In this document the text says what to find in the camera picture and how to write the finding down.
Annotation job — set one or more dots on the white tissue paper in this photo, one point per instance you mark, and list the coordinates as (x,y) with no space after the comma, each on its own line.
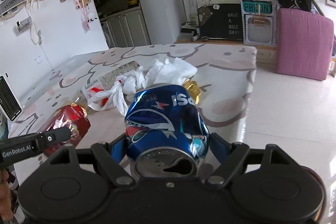
(175,72)

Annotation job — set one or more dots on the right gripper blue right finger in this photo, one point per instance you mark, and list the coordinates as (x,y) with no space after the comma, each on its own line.
(219,147)

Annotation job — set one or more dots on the white plastic bag red print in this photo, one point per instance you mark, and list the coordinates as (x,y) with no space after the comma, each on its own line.
(101,98)

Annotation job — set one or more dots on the white kitchen cabinet doors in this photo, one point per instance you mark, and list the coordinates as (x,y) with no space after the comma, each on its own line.
(126,29)

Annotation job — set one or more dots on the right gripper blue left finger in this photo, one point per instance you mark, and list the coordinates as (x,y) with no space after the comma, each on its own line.
(118,148)

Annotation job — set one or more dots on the crushed blue Pepsi can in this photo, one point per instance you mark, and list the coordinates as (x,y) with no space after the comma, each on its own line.
(166,134)

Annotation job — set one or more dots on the white heater black grille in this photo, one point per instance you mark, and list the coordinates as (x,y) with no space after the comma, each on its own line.
(10,105)

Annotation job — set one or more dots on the low wooden drawer unit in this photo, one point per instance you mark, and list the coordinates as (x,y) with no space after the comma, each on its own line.
(266,54)

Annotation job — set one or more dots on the gold foil wrapper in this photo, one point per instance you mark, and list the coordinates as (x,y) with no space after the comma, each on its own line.
(193,89)

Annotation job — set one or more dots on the purple cushioned ottoman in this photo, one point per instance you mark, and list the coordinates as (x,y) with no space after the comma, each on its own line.
(304,44)

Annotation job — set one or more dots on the red snack bag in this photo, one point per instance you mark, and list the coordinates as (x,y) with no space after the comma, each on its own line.
(71,116)

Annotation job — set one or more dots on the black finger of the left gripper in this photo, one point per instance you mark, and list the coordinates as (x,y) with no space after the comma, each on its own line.
(24,147)

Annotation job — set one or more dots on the black chalkboard sign cabinet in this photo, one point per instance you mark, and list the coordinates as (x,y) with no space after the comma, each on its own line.
(221,22)

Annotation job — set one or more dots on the toy oven cardboard playset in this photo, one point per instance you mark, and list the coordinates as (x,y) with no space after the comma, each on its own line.
(259,22)

